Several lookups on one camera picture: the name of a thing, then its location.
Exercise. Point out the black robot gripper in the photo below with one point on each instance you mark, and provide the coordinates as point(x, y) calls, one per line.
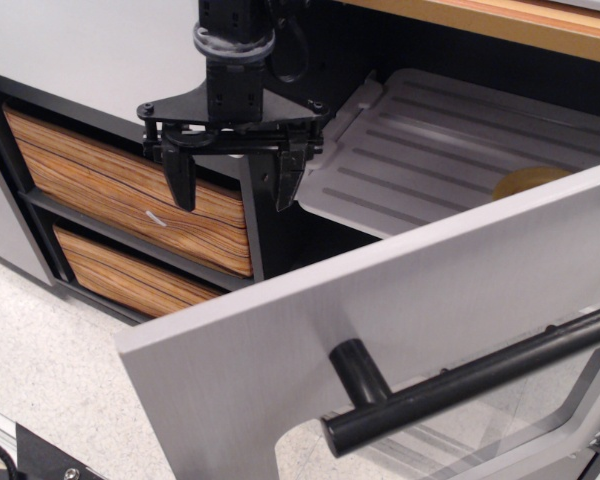
point(231, 112)

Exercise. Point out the grey toy oven door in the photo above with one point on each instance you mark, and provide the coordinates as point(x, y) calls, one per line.
point(221, 382)

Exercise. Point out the black oven door handle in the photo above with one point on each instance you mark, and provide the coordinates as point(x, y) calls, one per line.
point(379, 412)

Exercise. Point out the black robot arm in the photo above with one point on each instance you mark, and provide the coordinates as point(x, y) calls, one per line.
point(246, 32)

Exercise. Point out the grey oven rack tray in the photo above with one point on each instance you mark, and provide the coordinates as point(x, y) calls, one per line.
point(422, 147)

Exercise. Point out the upper wood-grain fabric bin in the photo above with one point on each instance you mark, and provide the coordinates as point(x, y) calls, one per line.
point(127, 192)

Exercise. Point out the wood-grain fabric bin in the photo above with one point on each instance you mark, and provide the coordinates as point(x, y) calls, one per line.
point(128, 279)
point(127, 192)

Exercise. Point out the lower wood-grain fabric bin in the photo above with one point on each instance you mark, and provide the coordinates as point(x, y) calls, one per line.
point(128, 279)

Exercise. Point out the grey toy kitchen cabinet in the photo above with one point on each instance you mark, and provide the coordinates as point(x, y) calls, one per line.
point(94, 61)

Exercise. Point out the yellow round toy plate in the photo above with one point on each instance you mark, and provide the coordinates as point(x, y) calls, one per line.
point(525, 179)

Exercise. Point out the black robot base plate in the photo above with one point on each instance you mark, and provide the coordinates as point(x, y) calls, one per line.
point(39, 459)

